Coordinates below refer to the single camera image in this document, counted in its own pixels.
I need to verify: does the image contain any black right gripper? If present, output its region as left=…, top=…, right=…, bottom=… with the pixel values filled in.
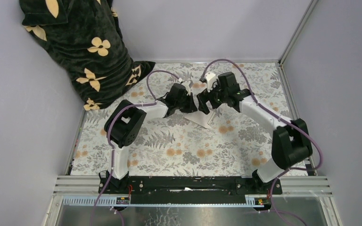
left=197, top=80, right=228, bottom=115

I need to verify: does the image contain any white cardboard paper box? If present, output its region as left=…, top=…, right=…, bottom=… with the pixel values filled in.
left=185, top=90, right=218, bottom=130

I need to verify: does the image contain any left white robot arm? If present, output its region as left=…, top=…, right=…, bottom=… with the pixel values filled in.
left=104, top=81, right=197, bottom=194

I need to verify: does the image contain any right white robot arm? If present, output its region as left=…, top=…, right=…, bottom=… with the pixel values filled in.
left=197, top=72, right=313, bottom=194

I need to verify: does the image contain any floral patterned table cloth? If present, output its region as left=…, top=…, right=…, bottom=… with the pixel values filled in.
left=70, top=62, right=291, bottom=176

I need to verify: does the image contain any black floral plush blanket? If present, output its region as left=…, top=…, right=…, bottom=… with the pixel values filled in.
left=19, top=0, right=155, bottom=111

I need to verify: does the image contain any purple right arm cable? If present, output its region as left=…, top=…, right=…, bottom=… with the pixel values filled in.
left=203, top=58, right=324, bottom=226

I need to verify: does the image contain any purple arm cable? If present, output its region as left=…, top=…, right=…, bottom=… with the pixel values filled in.
left=93, top=69, right=185, bottom=207
left=203, top=58, right=324, bottom=226

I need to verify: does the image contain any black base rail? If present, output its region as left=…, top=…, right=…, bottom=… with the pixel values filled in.
left=99, top=176, right=274, bottom=195

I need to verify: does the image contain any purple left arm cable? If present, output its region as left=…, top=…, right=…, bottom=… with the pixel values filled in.
left=93, top=69, right=185, bottom=207

